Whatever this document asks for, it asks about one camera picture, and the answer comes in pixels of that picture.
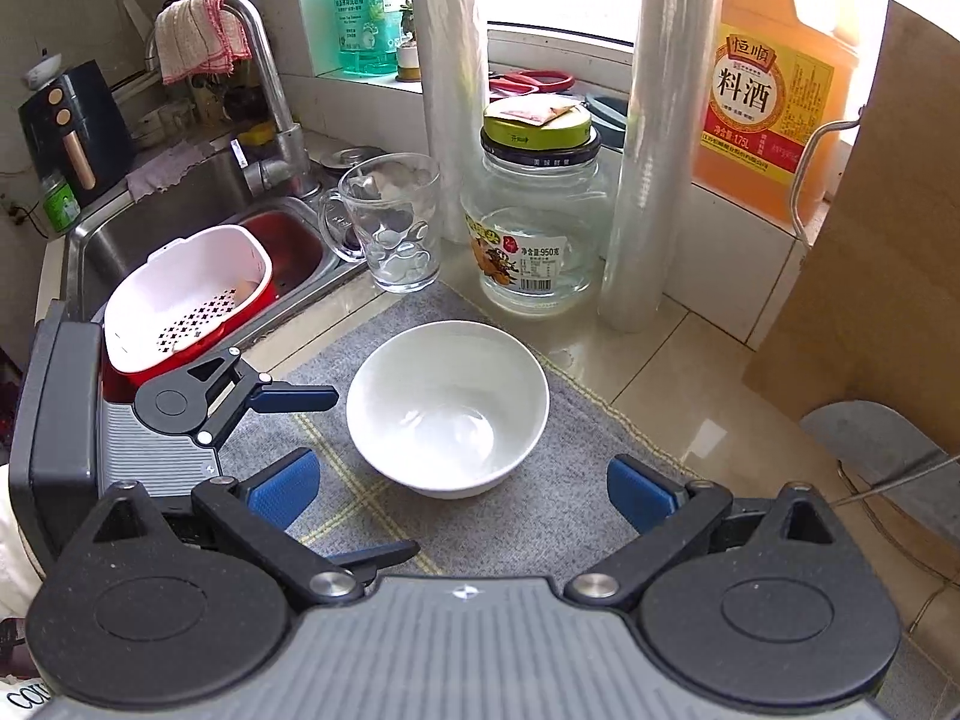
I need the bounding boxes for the bamboo cutting board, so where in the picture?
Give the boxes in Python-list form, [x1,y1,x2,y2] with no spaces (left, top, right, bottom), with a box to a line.
[742,0,960,458]

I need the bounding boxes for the clear glass mug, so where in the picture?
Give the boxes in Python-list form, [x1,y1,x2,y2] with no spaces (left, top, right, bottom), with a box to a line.
[319,152,443,295]

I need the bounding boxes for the black air fryer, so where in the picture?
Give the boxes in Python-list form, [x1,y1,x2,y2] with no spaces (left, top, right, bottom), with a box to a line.
[19,60,137,209]

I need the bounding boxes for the green dish soap bottle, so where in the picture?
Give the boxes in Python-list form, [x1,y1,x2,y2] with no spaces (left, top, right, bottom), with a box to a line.
[328,0,398,77]

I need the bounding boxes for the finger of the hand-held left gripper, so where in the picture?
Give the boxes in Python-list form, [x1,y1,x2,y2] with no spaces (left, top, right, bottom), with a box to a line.
[184,347,341,449]
[328,538,421,589]

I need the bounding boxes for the small white dish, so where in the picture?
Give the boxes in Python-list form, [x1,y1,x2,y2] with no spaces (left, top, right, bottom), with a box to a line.
[22,52,65,87]

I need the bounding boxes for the glass jar with green lid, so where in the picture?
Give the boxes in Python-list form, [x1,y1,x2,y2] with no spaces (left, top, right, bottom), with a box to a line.
[460,96,617,322]

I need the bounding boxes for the small green jar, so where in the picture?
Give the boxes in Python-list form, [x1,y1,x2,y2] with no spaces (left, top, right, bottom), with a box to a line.
[39,171,82,235]

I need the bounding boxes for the steel sink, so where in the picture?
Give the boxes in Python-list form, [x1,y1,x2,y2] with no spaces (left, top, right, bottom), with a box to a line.
[64,142,368,391]

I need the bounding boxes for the person's left hand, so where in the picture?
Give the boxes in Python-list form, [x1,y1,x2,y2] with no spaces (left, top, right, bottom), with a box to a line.
[0,460,55,620]

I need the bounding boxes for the small potted plant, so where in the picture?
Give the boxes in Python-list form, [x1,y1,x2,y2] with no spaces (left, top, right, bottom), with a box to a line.
[395,0,425,83]

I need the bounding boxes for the steel faucet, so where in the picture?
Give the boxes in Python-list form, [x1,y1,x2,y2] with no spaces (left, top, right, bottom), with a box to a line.
[217,0,323,200]

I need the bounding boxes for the white pink dishcloth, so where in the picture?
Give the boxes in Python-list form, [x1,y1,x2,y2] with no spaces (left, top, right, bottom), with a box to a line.
[154,0,252,87]

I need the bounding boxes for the tall plastic wrap roll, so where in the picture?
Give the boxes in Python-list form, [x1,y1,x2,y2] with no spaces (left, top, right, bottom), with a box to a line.
[600,0,725,335]

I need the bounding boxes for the grey teal checked cloth mat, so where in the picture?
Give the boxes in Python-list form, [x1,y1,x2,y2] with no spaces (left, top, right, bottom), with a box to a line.
[217,279,710,578]

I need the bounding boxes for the red ring lid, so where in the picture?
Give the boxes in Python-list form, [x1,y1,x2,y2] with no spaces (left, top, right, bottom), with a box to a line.
[487,69,577,100]

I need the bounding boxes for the grey rag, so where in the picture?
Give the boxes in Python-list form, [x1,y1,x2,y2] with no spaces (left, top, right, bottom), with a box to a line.
[124,136,222,203]

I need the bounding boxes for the plain white bowl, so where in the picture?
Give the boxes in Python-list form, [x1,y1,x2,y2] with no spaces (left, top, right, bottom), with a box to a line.
[346,320,551,500]

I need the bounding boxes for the grey blue lid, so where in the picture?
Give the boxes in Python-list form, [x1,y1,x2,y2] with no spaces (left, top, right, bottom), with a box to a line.
[583,94,635,155]

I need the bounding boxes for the white red colander basin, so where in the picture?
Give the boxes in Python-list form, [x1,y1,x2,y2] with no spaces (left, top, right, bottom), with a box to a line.
[101,210,325,402]

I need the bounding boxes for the orange cooking wine jug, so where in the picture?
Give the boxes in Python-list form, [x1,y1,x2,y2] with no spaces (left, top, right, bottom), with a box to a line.
[690,0,863,226]

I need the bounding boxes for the short plastic wrap roll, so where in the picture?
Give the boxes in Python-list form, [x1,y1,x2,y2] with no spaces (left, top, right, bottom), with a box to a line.
[409,0,492,245]

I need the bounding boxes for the metal sink strainer plug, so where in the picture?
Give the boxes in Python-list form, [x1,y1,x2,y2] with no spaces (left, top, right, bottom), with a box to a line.
[321,144,372,172]

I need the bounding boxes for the black handled kitchen knife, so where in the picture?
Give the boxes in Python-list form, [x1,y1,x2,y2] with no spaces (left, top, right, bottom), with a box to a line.
[799,400,960,526]

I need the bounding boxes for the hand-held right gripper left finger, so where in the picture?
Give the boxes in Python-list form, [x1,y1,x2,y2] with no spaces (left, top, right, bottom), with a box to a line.
[90,448,366,612]

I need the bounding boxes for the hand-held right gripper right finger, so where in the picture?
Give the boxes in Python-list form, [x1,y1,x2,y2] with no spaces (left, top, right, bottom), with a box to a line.
[564,454,839,611]

